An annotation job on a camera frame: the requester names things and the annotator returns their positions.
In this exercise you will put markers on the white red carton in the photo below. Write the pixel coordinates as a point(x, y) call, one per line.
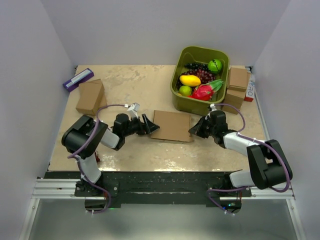
point(250, 91)

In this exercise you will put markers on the yellow mango toy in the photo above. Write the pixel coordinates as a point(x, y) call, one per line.
point(190, 80)

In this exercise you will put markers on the brown cardboard paper box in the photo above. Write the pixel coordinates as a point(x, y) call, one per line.
point(173, 126)

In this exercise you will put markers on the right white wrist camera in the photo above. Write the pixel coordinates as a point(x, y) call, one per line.
point(212, 107)

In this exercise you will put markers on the pink dragon fruit toy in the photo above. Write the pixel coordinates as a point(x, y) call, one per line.
point(204, 92)

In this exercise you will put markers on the dark purple grape bunch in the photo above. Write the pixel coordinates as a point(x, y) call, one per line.
point(196, 66)

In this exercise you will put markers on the red grape bunch in basket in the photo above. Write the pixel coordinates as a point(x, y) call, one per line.
point(204, 76)

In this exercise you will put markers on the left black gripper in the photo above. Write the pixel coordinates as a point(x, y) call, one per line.
point(151, 126)

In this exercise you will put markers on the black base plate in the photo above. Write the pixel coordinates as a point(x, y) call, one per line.
point(159, 188)

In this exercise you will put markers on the folded cardboard box left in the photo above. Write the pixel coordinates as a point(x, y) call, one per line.
point(92, 97)

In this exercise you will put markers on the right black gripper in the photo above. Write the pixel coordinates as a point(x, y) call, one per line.
point(197, 129)

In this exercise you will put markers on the purple rectangular box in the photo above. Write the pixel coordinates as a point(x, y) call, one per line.
point(78, 79)

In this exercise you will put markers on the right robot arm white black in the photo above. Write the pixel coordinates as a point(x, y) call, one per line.
point(268, 166)

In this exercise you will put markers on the green plastic basket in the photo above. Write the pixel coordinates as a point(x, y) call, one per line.
point(200, 55)

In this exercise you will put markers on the green round melon toy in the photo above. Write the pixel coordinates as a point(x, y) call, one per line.
point(215, 66)

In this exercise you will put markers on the folded cardboard box lower right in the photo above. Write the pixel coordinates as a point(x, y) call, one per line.
point(234, 98)

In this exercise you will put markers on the folded cardboard box top right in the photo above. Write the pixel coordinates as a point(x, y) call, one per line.
point(238, 79)

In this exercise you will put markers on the green lime toy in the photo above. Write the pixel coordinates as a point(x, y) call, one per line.
point(185, 91)

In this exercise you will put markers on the red grape bunch on table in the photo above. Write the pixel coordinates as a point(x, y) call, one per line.
point(97, 157)

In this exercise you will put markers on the folded cardboard box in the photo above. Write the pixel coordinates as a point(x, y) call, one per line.
point(234, 98)
point(238, 79)
point(92, 97)

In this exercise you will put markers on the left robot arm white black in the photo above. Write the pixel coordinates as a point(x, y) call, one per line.
point(85, 135)

